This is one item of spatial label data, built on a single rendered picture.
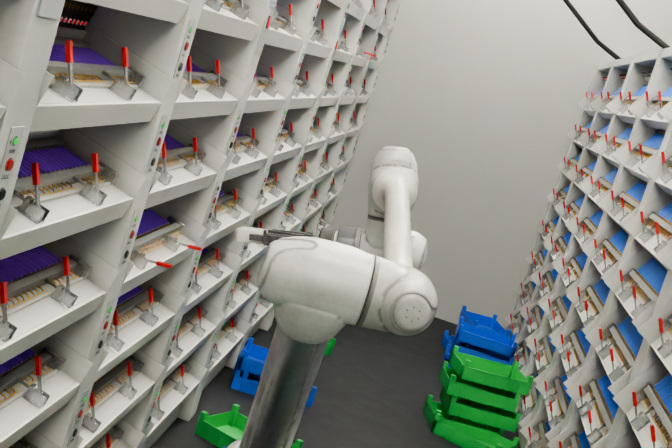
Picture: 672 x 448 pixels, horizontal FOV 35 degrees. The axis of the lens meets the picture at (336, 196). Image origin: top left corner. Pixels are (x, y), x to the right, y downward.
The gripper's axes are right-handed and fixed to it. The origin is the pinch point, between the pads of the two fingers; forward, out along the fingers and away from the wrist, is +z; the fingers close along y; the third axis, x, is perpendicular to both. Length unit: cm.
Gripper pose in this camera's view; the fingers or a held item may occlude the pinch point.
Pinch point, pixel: (251, 234)
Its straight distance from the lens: 251.4
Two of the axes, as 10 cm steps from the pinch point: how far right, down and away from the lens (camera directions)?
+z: -9.9, -1.1, 1.2
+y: 1.3, -1.0, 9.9
